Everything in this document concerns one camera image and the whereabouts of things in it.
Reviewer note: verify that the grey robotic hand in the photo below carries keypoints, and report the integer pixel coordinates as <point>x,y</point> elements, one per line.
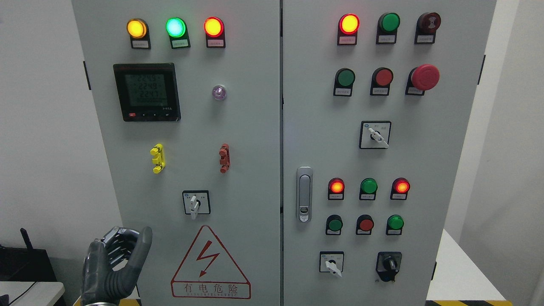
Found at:
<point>113,266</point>

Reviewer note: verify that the white rotary selector switch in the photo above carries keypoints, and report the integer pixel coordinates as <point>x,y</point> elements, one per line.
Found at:
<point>331,262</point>
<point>374,134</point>
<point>196,202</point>

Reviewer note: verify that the yellow indicator light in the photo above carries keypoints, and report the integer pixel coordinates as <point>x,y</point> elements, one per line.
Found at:
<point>138,32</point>

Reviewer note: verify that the black device with antenna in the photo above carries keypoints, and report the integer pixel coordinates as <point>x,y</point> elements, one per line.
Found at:
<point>25,264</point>

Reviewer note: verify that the red electric danger warning sticker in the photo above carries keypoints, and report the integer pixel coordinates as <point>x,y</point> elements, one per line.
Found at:
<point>209,271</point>

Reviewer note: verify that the white table edge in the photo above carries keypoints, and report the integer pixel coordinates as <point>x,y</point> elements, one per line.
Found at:
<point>29,294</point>

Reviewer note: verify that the yellow terminal connector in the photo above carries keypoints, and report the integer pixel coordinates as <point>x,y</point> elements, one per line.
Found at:
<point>157,153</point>

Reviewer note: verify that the red terminal connector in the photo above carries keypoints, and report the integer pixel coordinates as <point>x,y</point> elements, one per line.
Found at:
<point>224,160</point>

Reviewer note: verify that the black digital power meter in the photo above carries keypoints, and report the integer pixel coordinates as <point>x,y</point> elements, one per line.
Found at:
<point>147,92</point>

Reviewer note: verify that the left grey cabinet door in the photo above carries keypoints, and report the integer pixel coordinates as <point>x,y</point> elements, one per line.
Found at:
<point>246,199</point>

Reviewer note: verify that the grey cabinet door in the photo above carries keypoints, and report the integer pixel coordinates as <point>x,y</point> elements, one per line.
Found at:
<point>322,131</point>
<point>246,199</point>

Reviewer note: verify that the small clear lamp bulb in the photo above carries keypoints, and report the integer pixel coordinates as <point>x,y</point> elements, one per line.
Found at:
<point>219,92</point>

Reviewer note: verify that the green push button lower left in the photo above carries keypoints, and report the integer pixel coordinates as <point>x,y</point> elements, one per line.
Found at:
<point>333,225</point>

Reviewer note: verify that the green push button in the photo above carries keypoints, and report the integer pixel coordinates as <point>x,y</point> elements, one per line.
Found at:
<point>343,82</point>
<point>333,225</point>

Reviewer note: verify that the red lit indicator lower left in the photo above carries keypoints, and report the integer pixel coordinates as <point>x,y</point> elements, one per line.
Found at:
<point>336,189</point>

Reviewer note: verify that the red lit indicator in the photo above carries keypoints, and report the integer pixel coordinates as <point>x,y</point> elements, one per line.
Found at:
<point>336,189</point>
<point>400,189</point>
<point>348,27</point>

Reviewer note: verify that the green indicator light top left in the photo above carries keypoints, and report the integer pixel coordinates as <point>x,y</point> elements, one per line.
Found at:
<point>178,33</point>

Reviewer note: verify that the red push button lower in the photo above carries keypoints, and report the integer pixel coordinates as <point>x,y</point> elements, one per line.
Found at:
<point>364,225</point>

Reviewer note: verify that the red push button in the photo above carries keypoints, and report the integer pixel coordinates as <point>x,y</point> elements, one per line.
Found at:
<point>380,82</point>
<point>364,225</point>

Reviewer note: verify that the red indicator light top left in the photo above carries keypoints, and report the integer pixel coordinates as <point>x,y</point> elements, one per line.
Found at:
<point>214,29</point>

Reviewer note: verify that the green indicator lower middle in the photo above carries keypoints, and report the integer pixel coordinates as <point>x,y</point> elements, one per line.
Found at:
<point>368,189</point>

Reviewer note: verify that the green indicator bottom right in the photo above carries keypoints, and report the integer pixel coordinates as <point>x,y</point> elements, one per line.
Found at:
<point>394,225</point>

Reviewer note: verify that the green push button upper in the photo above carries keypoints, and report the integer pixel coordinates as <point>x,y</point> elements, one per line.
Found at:
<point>343,82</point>

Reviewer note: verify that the red lit indicator lower right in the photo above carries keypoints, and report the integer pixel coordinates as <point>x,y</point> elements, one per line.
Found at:
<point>400,189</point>

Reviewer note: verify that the right grey cabinet door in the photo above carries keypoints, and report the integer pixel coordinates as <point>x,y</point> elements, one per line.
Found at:
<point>322,131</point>

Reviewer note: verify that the red push button upper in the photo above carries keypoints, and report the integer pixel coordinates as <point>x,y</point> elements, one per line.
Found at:
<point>380,82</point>

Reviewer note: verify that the red lit indicator top right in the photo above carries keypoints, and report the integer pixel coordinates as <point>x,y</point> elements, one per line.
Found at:
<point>348,27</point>

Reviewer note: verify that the white platform base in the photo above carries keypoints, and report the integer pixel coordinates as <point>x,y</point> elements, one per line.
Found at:
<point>295,280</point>

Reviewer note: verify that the red emergency stop mushroom button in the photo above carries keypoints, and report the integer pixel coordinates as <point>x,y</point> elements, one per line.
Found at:
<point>421,79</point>

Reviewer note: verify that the green indicator top right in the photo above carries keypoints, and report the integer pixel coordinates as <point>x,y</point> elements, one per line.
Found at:
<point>387,26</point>

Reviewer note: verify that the dark red buzzer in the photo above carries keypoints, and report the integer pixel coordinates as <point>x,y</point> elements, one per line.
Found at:
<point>426,27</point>

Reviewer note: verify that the silver door latch handle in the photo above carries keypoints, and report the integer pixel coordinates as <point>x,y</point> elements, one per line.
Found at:
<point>304,193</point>

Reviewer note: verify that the white rotary selector switch bottom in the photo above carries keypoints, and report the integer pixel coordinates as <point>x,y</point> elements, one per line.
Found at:
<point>331,262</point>

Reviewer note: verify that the black rotary knob switch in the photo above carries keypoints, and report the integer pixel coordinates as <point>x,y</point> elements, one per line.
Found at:
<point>388,265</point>

